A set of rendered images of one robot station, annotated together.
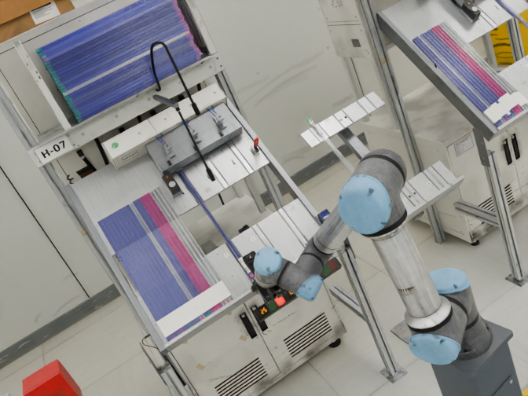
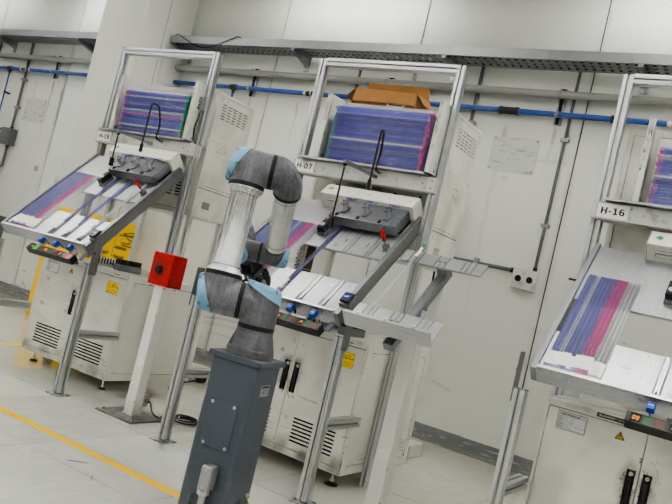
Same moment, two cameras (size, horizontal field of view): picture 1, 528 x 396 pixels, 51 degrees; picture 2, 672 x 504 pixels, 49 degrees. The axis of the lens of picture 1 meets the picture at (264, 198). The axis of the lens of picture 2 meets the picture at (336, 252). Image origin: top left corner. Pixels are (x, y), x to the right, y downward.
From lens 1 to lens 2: 2.38 m
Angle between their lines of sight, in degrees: 53
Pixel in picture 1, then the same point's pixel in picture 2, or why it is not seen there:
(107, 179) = (313, 206)
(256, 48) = (641, 319)
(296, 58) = not seen: outside the picture
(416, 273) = (226, 226)
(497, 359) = (238, 373)
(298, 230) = (331, 296)
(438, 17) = (641, 280)
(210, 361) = not seen: hidden behind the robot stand
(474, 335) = (240, 336)
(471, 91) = (567, 332)
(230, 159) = (369, 242)
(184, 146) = (355, 213)
